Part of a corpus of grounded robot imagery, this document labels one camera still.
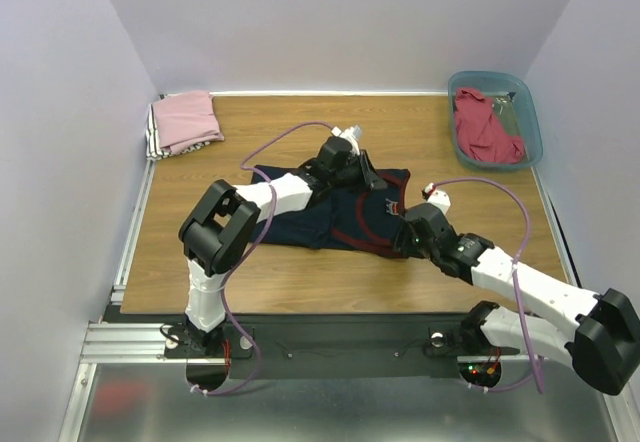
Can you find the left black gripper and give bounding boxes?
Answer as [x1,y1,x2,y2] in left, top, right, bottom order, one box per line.
[329,151,388,197]

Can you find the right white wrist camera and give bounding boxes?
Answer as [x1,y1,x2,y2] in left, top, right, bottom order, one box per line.
[422,184,451,215]

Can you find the pink folded tank top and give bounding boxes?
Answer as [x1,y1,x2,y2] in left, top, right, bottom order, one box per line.
[150,90,224,153]

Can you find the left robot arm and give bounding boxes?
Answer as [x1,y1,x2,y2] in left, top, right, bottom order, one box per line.
[179,126,386,356]

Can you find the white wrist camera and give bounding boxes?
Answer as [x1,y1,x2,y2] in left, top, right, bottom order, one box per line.
[331,125,362,155]
[422,184,451,215]

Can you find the teal plastic bin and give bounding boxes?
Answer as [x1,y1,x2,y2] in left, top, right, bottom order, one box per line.
[448,71,543,172]

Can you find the aluminium frame rail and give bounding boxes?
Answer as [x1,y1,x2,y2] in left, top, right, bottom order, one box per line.
[79,317,626,362]

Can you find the striped folded tank top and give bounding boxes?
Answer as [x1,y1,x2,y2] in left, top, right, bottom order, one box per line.
[145,110,211,161]

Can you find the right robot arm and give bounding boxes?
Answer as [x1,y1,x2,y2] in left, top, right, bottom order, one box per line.
[396,203,639,395]

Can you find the red tank top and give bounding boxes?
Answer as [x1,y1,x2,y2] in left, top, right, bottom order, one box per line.
[454,87,525,164]

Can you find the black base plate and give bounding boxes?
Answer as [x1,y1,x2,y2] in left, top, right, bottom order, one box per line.
[164,313,496,379]

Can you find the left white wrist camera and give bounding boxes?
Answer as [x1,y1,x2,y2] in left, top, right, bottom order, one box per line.
[331,125,362,155]

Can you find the navy jersey tank top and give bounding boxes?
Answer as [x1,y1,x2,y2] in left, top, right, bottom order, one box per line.
[263,169,413,259]

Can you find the green garment in bin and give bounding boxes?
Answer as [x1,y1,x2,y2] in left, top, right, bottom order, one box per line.
[492,94,520,136]

